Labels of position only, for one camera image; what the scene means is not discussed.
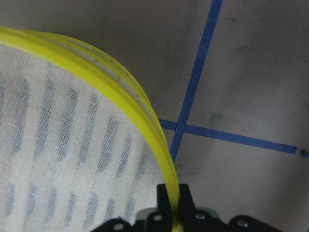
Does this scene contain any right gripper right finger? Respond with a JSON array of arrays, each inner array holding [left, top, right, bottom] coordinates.
[[179, 184, 280, 232]]

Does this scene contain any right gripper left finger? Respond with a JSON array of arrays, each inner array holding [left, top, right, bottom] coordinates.
[[93, 184, 172, 232]]

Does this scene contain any yellow steamer basket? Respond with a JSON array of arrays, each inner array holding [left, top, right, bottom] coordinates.
[[0, 27, 180, 232]]

